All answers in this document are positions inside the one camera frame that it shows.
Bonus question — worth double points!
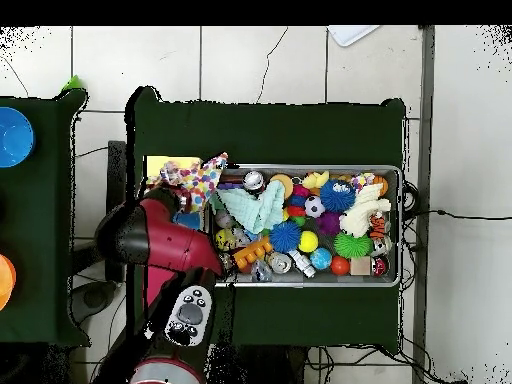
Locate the large polka-dot paper napkin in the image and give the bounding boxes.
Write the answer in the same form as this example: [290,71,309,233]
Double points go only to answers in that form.
[159,151,230,213]

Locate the wooden box with three holes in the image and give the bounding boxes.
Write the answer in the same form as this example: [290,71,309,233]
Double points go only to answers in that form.
[142,154,206,311]

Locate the silver mesh bin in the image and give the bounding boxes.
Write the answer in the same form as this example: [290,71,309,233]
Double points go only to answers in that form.
[204,163,403,288]

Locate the mint green cloth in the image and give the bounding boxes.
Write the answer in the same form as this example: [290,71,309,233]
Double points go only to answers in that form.
[217,179,286,235]

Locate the silver drink can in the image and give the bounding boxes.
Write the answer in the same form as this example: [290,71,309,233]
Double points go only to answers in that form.
[242,170,266,192]

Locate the small soccer ball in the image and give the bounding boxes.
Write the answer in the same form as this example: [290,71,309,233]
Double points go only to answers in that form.
[304,195,326,219]

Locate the yellow tennis ball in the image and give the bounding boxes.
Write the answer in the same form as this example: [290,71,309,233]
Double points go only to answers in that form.
[297,230,320,254]

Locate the silver toy robot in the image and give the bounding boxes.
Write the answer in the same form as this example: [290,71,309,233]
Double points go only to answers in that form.
[287,249,316,278]

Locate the blue globe ball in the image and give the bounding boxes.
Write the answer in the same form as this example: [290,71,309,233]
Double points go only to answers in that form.
[309,247,333,271]

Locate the blue spiky ball with eyes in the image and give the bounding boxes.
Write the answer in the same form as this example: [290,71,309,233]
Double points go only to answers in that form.
[319,178,357,213]

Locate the dark green table cloth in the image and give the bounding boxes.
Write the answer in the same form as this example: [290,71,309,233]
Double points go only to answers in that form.
[125,85,407,355]
[0,89,90,347]

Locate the cream knitted cloth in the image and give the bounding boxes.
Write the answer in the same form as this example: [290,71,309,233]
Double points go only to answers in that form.
[339,183,392,238]

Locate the white board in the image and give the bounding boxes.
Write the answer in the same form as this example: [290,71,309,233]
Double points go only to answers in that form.
[327,25,381,48]

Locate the small green object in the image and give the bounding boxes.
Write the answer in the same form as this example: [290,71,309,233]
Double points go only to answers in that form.
[60,74,84,92]

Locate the blue plastic bowl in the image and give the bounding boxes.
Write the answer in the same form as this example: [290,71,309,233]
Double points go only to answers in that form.
[0,106,36,168]

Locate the orange plastic bowl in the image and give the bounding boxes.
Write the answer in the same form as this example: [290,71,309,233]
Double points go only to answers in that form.
[0,253,17,311]

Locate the black cable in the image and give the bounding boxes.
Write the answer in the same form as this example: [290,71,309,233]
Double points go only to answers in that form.
[403,208,512,222]

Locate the grey metal post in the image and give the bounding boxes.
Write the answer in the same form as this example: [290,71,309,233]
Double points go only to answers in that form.
[411,25,436,384]

